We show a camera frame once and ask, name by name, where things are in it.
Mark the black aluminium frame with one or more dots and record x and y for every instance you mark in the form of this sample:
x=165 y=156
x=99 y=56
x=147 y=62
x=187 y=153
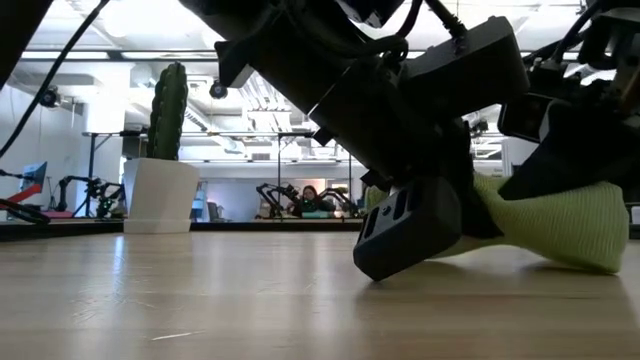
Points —
x=75 y=229

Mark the green microfiber towel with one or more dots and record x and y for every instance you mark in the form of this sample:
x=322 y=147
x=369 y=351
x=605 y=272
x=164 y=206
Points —
x=565 y=225

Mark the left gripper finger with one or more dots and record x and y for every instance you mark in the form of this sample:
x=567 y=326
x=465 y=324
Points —
x=407 y=227

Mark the white hexagonal plant pot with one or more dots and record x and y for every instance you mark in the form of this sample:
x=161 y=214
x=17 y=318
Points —
x=160 y=195

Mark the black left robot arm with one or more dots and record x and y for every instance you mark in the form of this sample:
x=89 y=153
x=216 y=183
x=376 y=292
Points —
x=15 y=30

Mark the distant black workstation frame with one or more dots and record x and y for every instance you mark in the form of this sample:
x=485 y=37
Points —
x=300 y=135
x=91 y=175

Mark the person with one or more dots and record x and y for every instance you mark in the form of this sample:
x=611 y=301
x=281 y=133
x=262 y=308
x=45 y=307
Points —
x=310 y=202

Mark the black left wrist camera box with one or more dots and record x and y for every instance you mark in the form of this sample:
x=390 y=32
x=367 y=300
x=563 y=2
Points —
x=465 y=65

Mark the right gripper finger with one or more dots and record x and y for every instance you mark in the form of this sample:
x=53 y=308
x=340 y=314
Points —
x=522 y=117
x=585 y=155

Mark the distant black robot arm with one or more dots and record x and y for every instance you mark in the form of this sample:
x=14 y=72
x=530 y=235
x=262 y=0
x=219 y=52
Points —
x=342 y=199
x=95 y=192
x=272 y=197

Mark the green cactus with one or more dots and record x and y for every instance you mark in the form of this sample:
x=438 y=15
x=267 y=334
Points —
x=167 y=115

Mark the black ceiling spotlight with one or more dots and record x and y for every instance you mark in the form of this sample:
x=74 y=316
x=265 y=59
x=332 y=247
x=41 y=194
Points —
x=218 y=90
x=48 y=97

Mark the small teal tray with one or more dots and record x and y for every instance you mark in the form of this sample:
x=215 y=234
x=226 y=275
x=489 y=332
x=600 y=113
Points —
x=315 y=215

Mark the red slanted object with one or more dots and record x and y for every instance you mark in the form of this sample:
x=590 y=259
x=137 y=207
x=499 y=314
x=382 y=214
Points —
x=22 y=195

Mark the small tilted screen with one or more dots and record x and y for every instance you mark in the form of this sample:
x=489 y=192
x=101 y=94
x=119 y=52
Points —
x=35 y=175

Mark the gray office chair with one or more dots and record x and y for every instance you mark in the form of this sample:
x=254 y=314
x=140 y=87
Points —
x=216 y=211

